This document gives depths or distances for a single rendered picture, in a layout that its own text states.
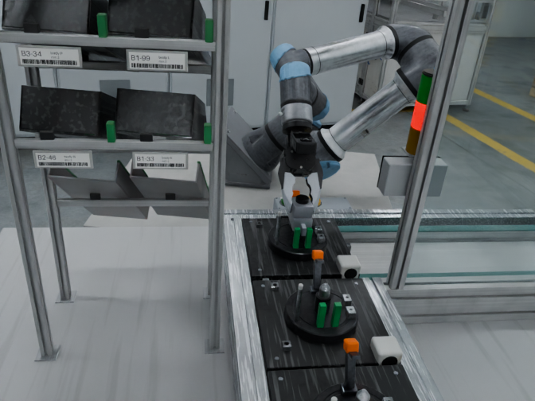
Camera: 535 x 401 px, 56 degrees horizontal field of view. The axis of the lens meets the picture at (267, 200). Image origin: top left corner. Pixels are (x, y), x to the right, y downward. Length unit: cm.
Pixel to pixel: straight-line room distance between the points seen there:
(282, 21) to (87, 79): 153
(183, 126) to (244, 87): 334
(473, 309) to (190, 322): 63
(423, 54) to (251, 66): 276
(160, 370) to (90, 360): 14
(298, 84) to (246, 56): 293
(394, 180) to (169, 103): 45
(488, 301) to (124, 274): 85
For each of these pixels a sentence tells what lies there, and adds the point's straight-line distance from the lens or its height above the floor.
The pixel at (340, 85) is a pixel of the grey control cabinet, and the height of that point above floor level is 46.
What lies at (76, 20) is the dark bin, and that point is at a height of 148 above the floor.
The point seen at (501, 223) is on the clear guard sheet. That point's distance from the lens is 116.
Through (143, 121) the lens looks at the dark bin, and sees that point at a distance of 88.
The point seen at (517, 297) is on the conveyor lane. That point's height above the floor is 93.
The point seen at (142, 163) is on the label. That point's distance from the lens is 84.
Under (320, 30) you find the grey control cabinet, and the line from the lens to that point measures 429.
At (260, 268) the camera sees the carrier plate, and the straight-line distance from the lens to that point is 112.
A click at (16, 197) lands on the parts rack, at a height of 121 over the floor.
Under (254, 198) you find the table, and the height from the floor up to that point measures 86.
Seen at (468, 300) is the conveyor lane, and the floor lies 92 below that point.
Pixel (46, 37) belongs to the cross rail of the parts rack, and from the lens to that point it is 81.
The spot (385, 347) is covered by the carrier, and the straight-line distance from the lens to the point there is 95.
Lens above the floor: 163
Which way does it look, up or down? 29 degrees down
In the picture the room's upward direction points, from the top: 5 degrees clockwise
